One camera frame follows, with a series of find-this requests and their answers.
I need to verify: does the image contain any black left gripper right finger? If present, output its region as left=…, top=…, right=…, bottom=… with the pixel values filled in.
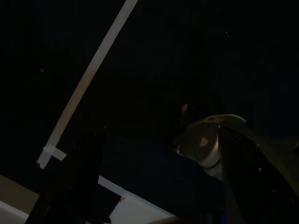
left=217, top=126, right=299, bottom=224

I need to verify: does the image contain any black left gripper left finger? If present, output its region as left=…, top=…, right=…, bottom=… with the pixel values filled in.
left=24, top=126, right=107, bottom=224

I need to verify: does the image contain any short white floor tape piece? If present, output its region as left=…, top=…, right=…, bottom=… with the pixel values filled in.
left=44, top=145, right=68, bottom=161

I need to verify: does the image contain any long white floor tape strip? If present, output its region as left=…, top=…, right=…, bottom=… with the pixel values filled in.
left=36, top=0, right=139, bottom=169

